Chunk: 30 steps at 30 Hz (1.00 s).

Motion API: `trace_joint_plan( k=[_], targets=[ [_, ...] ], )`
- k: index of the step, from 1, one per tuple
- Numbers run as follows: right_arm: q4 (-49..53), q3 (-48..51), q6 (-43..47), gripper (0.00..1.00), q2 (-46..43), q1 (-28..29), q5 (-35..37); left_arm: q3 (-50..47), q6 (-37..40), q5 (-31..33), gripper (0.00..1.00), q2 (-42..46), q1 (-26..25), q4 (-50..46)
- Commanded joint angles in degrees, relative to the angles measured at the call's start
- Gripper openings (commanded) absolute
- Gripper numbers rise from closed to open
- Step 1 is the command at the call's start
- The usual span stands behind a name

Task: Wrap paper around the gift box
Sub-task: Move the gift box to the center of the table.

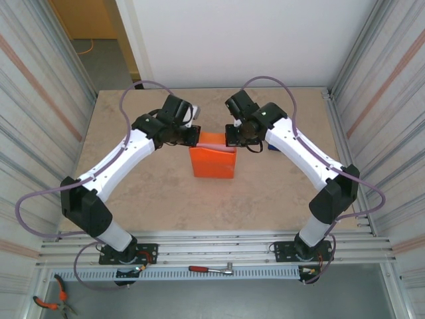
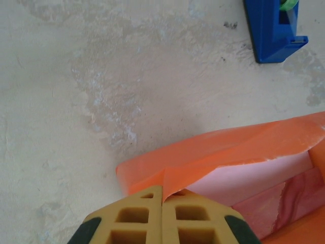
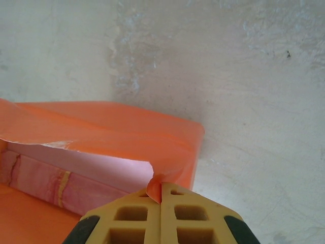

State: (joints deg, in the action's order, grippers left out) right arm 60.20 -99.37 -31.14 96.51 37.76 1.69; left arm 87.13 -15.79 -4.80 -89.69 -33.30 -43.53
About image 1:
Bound orange floor cable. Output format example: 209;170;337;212
76;39;96;56

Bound orange-handled pliers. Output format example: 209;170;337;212
32;274;79;316

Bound aluminium side extrusion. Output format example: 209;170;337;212
321;86;378;237

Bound red-handled ratchet wrench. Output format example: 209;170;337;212
188;262;234;275

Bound white door frame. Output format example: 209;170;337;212
114;0;156;90

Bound right base power wires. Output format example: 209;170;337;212
298;255;325;277

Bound aluminium mounting rails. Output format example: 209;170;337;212
35;231;398;268

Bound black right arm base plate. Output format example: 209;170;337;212
274;239;335;263

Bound left base power wires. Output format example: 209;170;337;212
136;251;157;272

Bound base power wires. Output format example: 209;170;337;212
136;251;157;272
298;255;325;277

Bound orange wrapping paper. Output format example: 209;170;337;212
188;132;238;180

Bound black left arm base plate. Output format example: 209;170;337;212
98;243;159;266

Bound white slotted cable duct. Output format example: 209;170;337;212
49;265;301;282

